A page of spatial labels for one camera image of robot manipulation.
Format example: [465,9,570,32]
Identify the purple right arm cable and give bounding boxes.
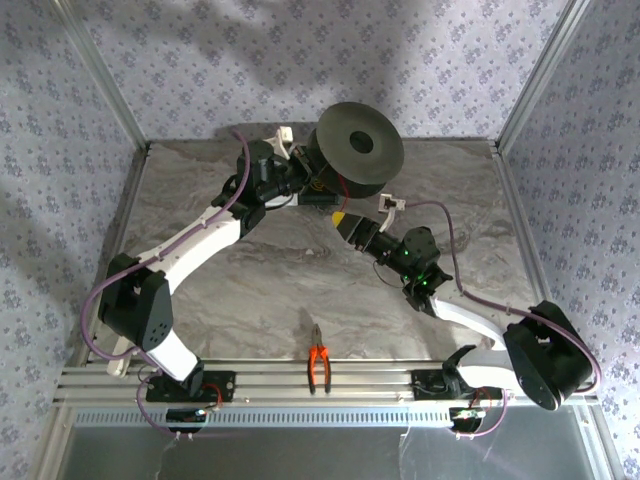
[403,199,603,441]

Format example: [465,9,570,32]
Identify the aluminium side rail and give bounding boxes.
[494,142,589,369]
[59,142,151,371]

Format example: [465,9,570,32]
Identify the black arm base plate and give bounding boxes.
[411,368,504,401]
[145,369,236,403]

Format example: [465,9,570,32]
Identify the orange handled pliers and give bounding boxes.
[306,323,332,395]

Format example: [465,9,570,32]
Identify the white open box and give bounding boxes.
[262,192,301,209]

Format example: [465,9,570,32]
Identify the white plastic bracket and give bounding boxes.
[106,332,136,379]

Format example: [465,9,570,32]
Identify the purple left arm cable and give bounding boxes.
[81,127,251,442]

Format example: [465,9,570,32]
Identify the aluminium frame post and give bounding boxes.
[49,0,152,154]
[493,0,595,154]

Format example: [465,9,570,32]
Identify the aluminium frame rail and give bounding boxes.
[52,357,599,406]

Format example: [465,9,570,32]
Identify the small black controller board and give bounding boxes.
[448,407,486,432]
[166,407,209,434]

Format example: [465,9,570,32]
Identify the black open tray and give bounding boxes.
[298,191,347,207]

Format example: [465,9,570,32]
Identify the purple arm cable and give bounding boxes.
[403,199,603,441]
[81,127,251,442]

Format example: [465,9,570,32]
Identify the slotted grey cable duct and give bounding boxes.
[74,405,451,426]

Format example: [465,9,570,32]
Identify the grey metal sheet panel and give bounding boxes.
[59,424,609,480]

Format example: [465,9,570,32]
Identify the black cable spool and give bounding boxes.
[304,101,405,199]

